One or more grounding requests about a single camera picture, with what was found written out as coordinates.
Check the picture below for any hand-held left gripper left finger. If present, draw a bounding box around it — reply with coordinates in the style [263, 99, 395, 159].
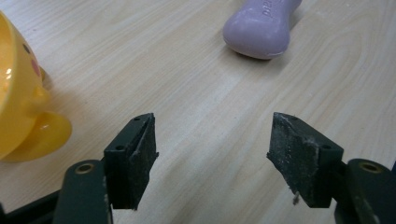
[52, 112, 160, 224]

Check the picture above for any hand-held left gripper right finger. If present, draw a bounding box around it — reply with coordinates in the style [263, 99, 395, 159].
[266, 111, 396, 224]

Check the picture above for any yellow cartoon-face cup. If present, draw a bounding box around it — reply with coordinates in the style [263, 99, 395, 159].
[0, 10, 73, 163]

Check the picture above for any purple soap bar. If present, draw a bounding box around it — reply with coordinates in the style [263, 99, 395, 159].
[222, 0, 304, 61]

